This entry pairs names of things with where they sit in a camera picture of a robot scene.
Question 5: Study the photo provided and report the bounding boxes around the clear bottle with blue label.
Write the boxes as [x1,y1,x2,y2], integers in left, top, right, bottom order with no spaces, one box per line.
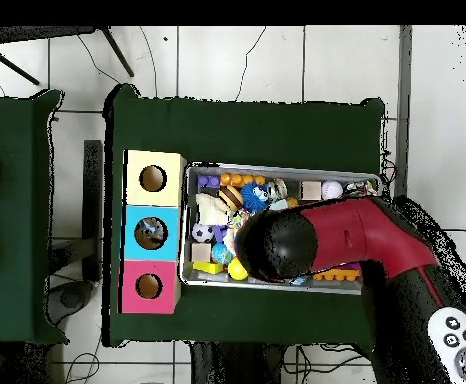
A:
[137,218,166,242]

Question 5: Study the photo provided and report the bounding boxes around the shallow metal mesh bin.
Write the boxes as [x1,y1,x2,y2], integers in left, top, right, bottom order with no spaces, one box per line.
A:
[178,161,384,296]

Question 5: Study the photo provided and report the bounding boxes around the wooden box with three holes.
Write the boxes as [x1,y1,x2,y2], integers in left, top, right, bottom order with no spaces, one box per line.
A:
[117,149,187,315]

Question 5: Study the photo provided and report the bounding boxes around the toy hamburger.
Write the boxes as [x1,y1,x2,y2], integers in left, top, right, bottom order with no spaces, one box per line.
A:
[217,185,245,214]

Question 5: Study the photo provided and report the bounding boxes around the blue spiky ball with eyes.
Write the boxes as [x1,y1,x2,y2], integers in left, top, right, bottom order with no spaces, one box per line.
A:
[239,181,273,214]

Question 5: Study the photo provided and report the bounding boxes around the cream cloth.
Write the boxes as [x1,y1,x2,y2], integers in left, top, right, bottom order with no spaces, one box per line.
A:
[195,192,231,226]

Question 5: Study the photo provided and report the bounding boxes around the small soccer ball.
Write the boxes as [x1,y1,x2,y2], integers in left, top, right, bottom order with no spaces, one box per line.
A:
[191,223,215,244]

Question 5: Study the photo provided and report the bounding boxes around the yellow foam ball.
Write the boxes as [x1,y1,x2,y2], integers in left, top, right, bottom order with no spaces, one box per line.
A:
[227,257,250,282]

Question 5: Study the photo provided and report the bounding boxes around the black panel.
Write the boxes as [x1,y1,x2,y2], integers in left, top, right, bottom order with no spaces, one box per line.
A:
[82,139,104,281]

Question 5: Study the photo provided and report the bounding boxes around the grey stand base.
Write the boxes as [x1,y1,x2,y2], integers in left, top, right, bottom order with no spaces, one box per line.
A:
[46,279,98,326]

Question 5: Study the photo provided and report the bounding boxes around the dark green side table cloth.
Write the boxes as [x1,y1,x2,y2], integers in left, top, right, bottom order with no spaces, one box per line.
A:
[0,89,69,346]

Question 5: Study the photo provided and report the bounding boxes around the black tripod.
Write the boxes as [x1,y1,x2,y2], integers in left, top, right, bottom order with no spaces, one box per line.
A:
[0,25,135,86]

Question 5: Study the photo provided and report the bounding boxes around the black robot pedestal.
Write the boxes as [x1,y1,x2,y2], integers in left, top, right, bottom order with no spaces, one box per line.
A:
[190,342,284,384]

